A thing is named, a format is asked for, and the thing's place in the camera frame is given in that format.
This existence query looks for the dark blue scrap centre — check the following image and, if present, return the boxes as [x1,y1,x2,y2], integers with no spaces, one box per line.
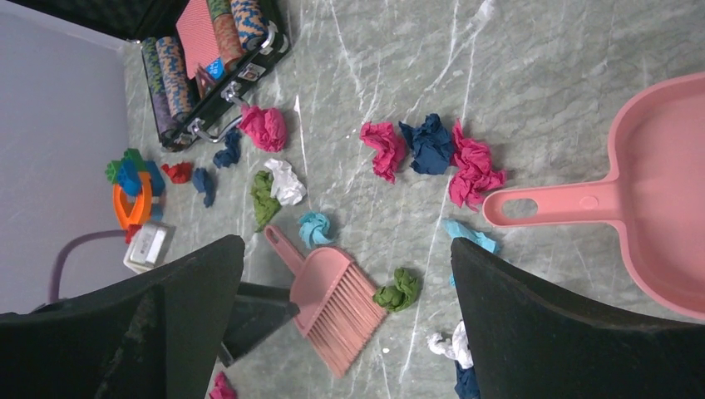
[398,113,455,175]

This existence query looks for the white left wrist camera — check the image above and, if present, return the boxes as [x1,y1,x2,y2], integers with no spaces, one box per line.
[123,221,175,274]

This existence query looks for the dark blue scrap lower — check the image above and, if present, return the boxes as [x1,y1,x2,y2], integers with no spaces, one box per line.
[454,361,481,399]

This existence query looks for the pink hand brush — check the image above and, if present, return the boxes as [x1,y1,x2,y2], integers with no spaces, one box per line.
[263,225,387,378]

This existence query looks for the pink playing card deck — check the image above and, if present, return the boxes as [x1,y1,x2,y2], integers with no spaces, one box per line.
[175,0,224,79]

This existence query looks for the green paper scrap left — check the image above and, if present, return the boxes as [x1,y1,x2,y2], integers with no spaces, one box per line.
[249,170,282,232]

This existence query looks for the pink dustpan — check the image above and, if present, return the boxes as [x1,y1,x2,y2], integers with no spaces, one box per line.
[482,72,704,319]

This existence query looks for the pink paper scrap by case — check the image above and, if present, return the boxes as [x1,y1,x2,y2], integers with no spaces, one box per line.
[239,105,288,153]

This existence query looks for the green paper scrap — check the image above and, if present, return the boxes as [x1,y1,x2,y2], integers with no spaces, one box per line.
[249,170,282,232]
[372,268,422,313]

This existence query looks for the white twisted paper scrap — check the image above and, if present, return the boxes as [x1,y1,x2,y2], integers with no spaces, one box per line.
[426,320,474,370]

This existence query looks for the red paper scrap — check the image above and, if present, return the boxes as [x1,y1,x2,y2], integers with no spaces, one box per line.
[160,161,193,185]

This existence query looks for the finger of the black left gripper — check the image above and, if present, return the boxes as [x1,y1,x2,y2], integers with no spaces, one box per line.
[218,282,299,367]

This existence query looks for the pink paper scrap near edge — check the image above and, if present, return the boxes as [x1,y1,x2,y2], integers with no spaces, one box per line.
[209,372,238,399]

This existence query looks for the black poker chip case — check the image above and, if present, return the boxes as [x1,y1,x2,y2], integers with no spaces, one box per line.
[7,0,291,153]

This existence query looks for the green and blue toy bricks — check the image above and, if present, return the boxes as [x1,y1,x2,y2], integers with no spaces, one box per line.
[104,148,165,197]

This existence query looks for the pink scrap centre right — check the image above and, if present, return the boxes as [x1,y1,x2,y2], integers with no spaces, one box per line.
[448,119,507,212]

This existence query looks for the green paper scrap centre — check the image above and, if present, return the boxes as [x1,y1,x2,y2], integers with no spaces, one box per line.
[372,268,422,313]

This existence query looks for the pink scrap centre left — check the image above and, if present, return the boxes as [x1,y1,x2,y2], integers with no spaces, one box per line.
[360,121,407,185]

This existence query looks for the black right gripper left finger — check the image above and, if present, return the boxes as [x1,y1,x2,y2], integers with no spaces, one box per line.
[1,234,244,398]

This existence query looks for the dark blue scrap by case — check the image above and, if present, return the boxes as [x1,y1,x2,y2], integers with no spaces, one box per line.
[213,128,241,169]

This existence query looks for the light blue scrap right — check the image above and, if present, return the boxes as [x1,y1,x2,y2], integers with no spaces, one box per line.
[441,219,500,254]

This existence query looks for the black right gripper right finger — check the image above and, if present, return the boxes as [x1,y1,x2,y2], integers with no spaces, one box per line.
[451,238,704,398]

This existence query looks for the orange horseshoe toy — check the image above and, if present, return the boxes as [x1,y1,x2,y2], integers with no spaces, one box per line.
[112,171,153,230]

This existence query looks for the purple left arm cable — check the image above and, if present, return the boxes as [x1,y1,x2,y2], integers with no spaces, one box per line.
[47,229,129,305]

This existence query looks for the dark blue scrap far left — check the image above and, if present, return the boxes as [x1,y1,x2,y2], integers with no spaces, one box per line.
[191,167,215,208]

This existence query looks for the light blue scrap on brush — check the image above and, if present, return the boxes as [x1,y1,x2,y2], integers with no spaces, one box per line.
[298,211,333,249]

